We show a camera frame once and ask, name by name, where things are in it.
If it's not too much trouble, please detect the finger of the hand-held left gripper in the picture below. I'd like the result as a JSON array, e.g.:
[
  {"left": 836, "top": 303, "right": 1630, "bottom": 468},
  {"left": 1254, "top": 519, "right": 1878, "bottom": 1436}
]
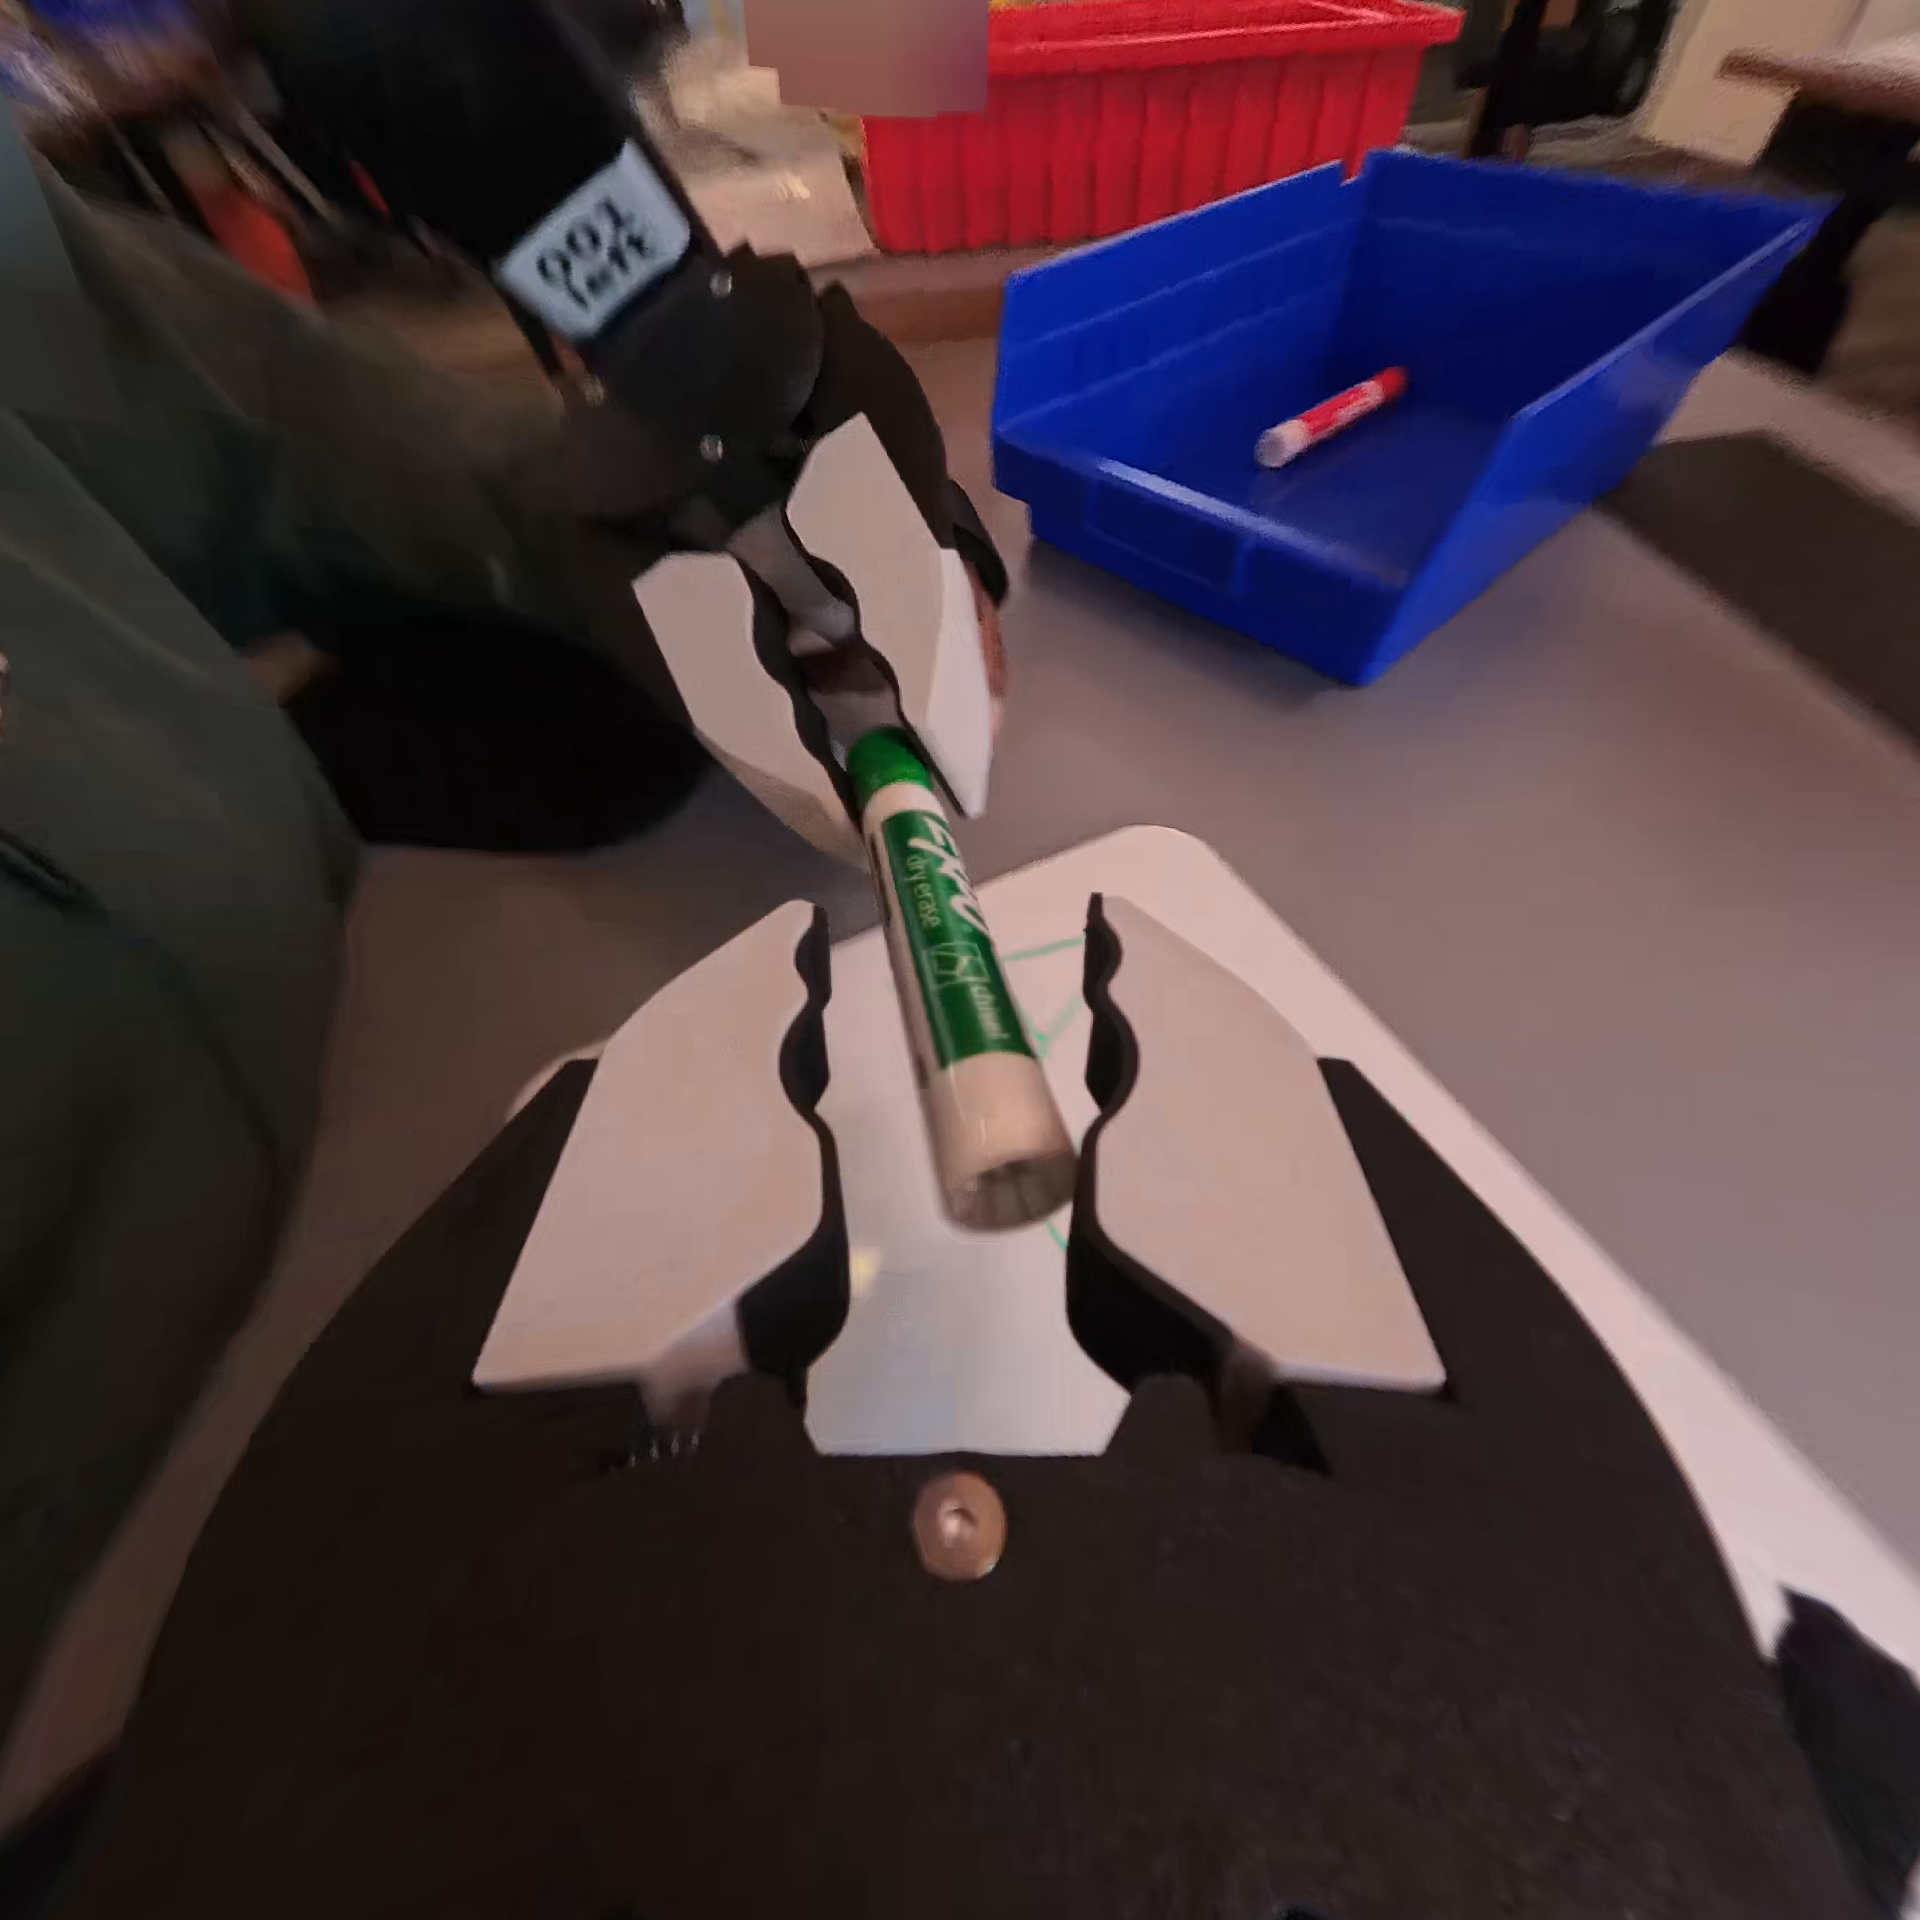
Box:
[
  {"left": 792, "top": 412, "right": 1004, "bottom": 821},
  {"left": 628, "top": 546, "right": 878, "bottom": 864}
]

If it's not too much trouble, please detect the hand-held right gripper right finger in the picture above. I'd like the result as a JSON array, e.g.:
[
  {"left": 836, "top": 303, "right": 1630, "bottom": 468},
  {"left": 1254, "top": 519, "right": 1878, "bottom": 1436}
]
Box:
[{"left": 1063, "top": 888, "right": 1451, "bottom": 1471}]

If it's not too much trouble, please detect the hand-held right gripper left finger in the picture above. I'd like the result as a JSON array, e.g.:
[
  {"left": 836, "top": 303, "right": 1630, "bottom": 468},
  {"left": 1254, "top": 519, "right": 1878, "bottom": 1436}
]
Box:
[{"left": 470, "top": 898, "right": 854, "bottom": 1416}]

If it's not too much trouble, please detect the white whiteboard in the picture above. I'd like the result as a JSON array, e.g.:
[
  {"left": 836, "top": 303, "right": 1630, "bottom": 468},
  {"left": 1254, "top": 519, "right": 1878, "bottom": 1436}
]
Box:
[{"left": 505, "top": 824, "right": 1920, "bottom": 1682}]

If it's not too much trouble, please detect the green dry-erase marker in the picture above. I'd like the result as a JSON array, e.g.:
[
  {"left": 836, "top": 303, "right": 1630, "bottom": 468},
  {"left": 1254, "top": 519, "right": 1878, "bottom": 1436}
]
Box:
[{"left": 844, "top": 727, "right": 1080, "bottom": 1233}]

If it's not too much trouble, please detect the red dry-erase marker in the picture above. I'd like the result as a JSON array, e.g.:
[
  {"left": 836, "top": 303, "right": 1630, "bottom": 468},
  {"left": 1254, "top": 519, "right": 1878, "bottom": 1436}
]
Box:
[{"left": 1252, "top": 362, "right": 1415, "bottom": 472}]

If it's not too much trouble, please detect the blue plastic bin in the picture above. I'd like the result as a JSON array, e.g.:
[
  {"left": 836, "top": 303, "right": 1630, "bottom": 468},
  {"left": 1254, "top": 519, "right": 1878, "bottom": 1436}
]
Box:
[{"left": 987, "top": 148, "right": 1836, "bottom": 688}]

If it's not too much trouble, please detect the person's left forearm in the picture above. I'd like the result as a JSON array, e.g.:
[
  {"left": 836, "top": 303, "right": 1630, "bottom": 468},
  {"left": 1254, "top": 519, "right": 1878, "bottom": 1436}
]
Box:
[{"left": 45, "top": 166, "right": 697, "bottom": 637}]

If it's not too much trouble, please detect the black textured wrist pad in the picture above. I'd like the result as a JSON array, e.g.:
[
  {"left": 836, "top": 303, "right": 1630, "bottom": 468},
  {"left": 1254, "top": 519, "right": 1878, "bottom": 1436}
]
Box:
[{"left": 295, "top": 600, "right": 723, "bottom": 858}]

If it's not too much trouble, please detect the red plastic bin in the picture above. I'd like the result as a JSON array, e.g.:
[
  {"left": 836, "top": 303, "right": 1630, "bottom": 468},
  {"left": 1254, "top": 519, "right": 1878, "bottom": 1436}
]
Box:
[{"left": 860, "top": 0, "right": 1465, "bottom": 260}]

